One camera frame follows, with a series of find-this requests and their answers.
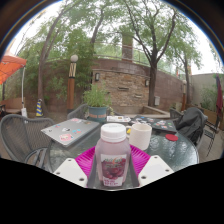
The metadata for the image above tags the pink drink bottle white cap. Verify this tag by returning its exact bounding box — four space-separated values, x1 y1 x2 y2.
94 122 132 188

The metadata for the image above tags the tree with slender trunk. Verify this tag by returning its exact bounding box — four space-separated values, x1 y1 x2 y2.
19 6 88 116

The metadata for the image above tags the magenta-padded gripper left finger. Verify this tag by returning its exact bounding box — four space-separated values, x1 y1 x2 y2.
53 145 98 190

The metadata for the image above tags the tree with dark trunk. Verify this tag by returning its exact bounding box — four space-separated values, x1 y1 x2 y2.
116 0 188 108

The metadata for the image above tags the white sticker sheet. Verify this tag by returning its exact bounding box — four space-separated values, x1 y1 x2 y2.
105 115 132 124

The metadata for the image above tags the green plant in teal pot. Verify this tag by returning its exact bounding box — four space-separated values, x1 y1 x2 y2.
82 83 113 124

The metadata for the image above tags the closed maroon umbrella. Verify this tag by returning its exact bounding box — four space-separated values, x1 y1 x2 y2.
214 74 224 116

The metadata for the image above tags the orange patio umbrella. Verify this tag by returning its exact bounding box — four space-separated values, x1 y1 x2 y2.
0 53 28 118

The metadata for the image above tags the striped blue yellow post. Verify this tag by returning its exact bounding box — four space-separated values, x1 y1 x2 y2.
35 98 44 118

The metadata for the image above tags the silver laptop with stickers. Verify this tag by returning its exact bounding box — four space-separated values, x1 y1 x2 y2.
40 117 101 148

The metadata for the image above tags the wooden bench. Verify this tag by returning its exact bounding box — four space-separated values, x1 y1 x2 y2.
0 97 26 114

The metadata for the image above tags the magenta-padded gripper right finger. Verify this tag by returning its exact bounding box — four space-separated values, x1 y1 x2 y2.
129 145 174 188

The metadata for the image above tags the wooden lamp post white globe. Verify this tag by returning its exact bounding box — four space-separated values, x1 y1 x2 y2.
181 79 188 111
66 54 80 113

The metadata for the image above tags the flat round red coaster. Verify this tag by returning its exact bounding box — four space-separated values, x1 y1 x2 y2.
165 133 179 142

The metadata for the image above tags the white mug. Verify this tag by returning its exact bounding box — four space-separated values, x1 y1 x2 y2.
125 123 153 151

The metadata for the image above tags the black laptop with stickers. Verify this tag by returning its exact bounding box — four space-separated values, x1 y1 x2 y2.
128 114 178 134

